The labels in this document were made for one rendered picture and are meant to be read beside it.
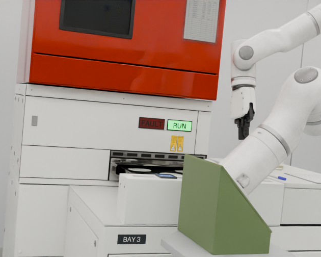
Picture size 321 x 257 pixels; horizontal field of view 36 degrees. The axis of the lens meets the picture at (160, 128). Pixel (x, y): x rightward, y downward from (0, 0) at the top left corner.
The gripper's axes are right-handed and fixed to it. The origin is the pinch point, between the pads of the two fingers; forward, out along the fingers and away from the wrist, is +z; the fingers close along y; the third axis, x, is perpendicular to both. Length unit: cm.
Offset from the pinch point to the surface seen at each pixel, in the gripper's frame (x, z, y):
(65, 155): -48, 5, -60
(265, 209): 8.7, 24.7, -0.7
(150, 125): -13, -10, -57
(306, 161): 179, -13, -209
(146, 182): -33.8, 17.3, 1.0
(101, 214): -44, 27, -14
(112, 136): -29, -4, -59
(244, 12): 106, -125, -185
